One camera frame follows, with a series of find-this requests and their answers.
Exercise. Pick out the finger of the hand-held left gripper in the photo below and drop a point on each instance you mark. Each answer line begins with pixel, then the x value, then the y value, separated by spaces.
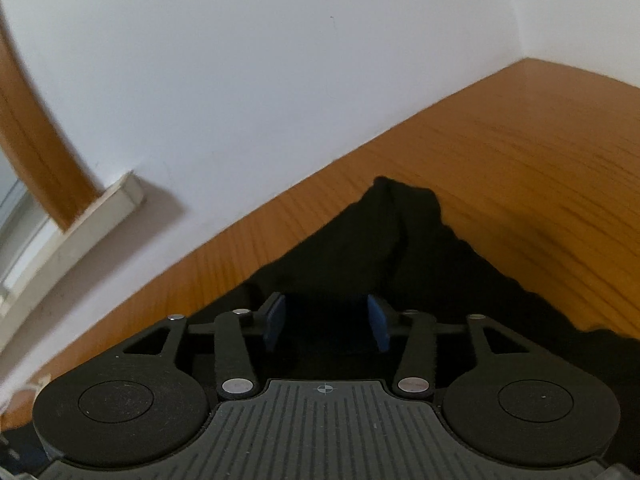
pixel 20 452

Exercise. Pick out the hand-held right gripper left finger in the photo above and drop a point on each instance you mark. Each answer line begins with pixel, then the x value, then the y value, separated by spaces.
pixel 275 322

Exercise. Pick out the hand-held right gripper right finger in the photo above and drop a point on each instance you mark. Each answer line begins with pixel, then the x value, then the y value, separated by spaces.
pixel 378 322

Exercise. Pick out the black garment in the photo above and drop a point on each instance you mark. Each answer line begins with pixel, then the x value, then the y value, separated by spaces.
pixel 425 270

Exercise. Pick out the beige window sill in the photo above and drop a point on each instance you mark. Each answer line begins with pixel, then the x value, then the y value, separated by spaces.
pixel 75 245

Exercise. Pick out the white window blind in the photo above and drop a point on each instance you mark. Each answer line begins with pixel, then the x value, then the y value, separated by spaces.
pixel 15 225

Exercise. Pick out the wooden window frame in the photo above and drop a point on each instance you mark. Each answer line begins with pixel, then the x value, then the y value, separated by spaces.
pixel 35 150

